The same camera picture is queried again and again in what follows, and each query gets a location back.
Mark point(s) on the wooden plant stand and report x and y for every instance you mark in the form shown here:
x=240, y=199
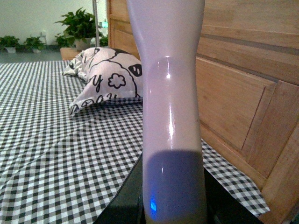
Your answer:
x=69, y=53

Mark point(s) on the white brush handle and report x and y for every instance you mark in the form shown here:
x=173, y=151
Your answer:
x=167, y=35

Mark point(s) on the black white checkered bedsheet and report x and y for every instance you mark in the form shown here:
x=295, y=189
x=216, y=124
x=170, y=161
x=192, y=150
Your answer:
x=54, y=168

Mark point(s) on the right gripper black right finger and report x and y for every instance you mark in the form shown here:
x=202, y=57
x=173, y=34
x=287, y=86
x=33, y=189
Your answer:
x=222, y=208

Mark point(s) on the large potted green plant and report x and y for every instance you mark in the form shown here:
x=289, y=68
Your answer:
x=81, y=27

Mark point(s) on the small potted plant middle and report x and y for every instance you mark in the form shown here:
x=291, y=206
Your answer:
x=34, y=44

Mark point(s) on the wooden bed headboard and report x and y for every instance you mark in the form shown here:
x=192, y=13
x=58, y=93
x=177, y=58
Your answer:
x=247, y=73

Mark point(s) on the grey metal pole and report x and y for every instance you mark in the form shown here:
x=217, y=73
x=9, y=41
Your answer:
x=95, y=12

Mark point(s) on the cartoon print white pillow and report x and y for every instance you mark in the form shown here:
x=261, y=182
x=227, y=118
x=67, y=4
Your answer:
x=111, y=77

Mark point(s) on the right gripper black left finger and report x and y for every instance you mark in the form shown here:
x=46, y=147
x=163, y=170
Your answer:
x=127, y=206

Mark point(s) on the small potted plant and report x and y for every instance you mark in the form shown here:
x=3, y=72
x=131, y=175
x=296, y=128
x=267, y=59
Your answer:
x=34, y=44
x=9, y=43

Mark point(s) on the small potted plant far left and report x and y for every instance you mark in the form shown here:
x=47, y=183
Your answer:
x=9, y=43

